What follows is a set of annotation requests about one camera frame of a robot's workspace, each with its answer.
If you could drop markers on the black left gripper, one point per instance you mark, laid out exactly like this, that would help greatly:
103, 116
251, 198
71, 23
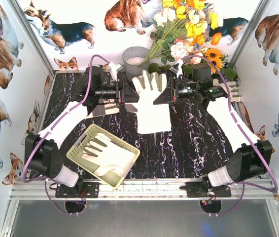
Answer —
121, 90

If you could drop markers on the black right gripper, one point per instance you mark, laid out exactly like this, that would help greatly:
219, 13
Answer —
175, 90

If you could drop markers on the white green work glove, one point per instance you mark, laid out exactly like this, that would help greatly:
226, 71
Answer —
107, 155

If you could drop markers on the yellow-green storage basket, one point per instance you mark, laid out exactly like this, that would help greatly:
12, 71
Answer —
76, 151

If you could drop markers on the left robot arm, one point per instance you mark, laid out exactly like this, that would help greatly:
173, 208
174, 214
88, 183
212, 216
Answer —
42, 150

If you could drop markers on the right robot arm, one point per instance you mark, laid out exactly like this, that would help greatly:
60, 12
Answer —
251, 156

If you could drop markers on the grey bucket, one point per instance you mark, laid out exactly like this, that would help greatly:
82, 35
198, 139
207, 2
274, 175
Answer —
134, 58

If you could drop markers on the artificial flower bouquet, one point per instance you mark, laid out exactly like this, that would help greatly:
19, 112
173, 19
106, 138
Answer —
188, 30

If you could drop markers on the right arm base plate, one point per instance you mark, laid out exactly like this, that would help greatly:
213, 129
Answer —
203, 189

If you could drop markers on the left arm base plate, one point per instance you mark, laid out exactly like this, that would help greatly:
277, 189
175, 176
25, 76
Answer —
80, 190

